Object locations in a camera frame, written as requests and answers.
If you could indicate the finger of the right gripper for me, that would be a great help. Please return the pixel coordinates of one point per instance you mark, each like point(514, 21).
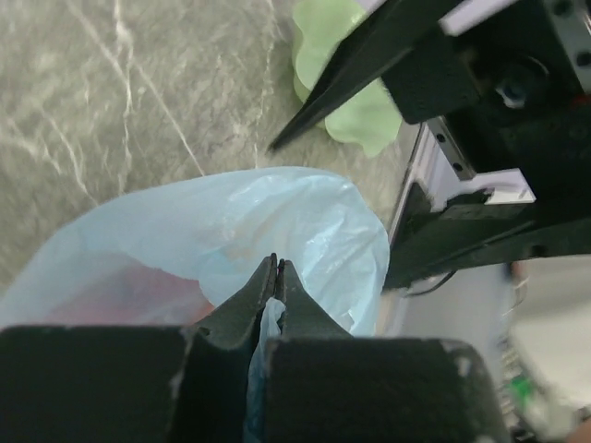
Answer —
point(472, 230)
point(378, 43)

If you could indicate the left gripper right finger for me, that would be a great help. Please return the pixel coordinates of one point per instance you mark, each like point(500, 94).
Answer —
point(324, 385)

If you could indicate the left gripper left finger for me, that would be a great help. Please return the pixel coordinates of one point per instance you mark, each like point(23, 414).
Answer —
point(134, 384)

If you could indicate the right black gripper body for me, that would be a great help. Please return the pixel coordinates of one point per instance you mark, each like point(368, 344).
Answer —
point(513, 92)

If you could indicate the light blue plastic bag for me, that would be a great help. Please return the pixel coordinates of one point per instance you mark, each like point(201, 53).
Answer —
point(170, 255)

